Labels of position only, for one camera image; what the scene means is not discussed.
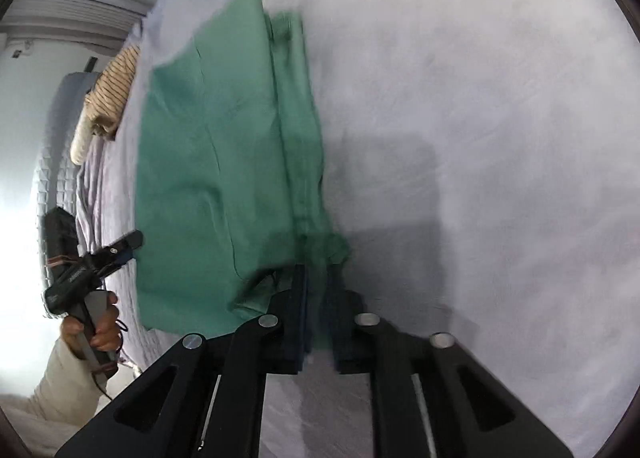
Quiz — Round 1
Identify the green shirt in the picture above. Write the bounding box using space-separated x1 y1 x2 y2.
135 0 351 351

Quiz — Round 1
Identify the grey bed sheet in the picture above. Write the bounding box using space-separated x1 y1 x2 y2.
75 0 640 458

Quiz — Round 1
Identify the cream striped cloth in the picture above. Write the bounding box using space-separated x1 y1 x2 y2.
70 44 142 165

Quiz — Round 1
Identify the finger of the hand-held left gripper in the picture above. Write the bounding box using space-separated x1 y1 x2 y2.
85 230 144 281

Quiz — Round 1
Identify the person's left hand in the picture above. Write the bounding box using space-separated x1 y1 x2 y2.
60 290 123 354

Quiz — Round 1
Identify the black cable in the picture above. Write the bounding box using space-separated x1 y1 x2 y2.
90 318 128 401

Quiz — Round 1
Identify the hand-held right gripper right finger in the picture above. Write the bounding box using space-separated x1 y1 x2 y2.
322 263 573 458

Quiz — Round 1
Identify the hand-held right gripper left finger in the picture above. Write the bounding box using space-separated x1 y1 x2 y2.
55 263 313 458

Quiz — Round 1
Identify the grey quilted mattress edge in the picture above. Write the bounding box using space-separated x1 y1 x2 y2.
30 70 103 289

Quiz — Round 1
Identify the person's left forearm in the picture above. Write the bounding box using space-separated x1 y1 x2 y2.
27 338 115 428

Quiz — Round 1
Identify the white window ledge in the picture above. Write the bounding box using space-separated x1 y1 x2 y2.
0 0 147 58

